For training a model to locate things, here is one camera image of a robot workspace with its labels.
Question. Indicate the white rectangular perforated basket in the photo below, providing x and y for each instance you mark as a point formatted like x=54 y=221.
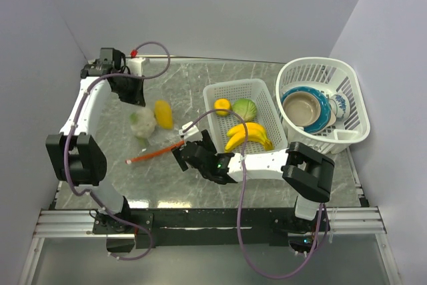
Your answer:
x=253 y=89

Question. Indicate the green fake cabbage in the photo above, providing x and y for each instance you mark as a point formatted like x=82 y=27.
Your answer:
x=245 y=108

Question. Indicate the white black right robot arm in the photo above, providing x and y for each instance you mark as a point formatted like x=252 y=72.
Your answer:
x=307 y=171

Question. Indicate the clear zip top bag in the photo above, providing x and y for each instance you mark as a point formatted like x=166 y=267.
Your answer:
x=161 y=142

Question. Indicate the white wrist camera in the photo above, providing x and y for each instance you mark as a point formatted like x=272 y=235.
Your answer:
x=190 y=132
x=136 y=65

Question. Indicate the yellow fake mango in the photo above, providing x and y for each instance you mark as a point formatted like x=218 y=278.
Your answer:
x=163 y=114

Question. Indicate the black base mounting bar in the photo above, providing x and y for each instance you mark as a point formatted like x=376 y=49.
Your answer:
x=208 y=227

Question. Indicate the yellow green fake citrus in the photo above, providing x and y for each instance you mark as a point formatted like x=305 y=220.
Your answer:
x=222 y=107

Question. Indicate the white round slotted basket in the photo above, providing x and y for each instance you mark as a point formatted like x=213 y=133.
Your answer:
x=330 y=77

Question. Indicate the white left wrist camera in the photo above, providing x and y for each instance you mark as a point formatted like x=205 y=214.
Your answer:
x=136 y=65

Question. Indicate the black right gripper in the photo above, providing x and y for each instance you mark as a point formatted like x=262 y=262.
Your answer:
x=206 y=142

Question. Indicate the white fake cauliflower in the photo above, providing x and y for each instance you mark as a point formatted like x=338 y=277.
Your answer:
x=142 y=123

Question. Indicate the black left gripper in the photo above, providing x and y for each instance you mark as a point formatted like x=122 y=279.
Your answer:
x=137 y=97

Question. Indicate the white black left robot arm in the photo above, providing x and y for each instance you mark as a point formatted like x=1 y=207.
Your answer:
x=75 y=156

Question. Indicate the blue white porcelain vase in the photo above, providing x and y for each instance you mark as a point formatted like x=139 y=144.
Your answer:
x=340 y=106

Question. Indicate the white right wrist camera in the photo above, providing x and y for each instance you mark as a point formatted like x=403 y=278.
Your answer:
x=190 y=132

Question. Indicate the yellow fake banana bunch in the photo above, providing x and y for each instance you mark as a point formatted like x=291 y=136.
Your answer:
x=254 y=132

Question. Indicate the blue rimmed beige bowl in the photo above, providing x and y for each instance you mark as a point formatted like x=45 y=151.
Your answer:
x=308 y=108

